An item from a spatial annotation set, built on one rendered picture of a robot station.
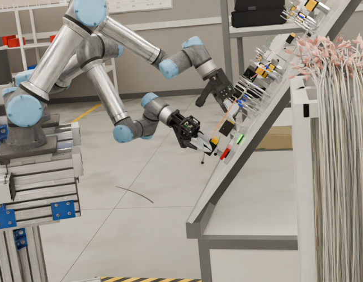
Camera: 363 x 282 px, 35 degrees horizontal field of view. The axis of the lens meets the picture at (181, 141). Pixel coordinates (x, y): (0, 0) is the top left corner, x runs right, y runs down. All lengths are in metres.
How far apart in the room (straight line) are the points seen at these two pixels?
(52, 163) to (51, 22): 8.19
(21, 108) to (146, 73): 7.95
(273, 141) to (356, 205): 2.19
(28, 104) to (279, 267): 1.05
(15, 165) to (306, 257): 1.32
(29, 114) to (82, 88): 8.25
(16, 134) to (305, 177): 1.32
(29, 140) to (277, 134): 1.59
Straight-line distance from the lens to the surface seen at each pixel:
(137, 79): 9.98
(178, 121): 2.26
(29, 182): 2.24
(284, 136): 3.29
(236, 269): 2.14
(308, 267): 1.24
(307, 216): 1.19
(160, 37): 9.80
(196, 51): 2.20
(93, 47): 2.37
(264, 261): 2.11
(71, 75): 2.66
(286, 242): 2.07
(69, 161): 2.21
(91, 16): 2.05
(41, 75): 2.06
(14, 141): 2.23
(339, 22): 2.01
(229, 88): 2.22
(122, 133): 2.27
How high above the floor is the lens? 1.66
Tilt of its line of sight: 14 degrees down
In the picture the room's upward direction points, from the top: 6 degrees counter-clockwise
